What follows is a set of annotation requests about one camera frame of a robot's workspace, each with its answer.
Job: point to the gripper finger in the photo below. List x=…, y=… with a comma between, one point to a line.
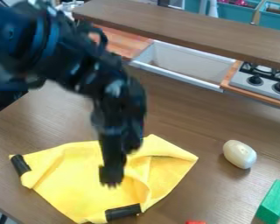
x=112, y=163
x=133, y=143

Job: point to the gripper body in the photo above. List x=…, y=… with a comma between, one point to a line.
x=121, y=108

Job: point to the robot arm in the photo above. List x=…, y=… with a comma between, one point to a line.
x=37, y=43

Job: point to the yellow cloth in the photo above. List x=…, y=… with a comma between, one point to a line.
x=68, y=180

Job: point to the toy sink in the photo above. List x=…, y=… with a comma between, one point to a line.
x=185, y=62

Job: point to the red toy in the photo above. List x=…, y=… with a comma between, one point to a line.
x=195, y=222

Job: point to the white toy egg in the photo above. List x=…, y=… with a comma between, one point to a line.
x=239, y=154

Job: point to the toy stove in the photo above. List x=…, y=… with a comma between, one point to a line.
x=263, y=81

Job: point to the teal bin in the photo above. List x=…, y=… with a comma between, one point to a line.
x=277, y=16
x=236, y=11

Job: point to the green block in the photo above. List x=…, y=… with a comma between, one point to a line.
x=275, y=202

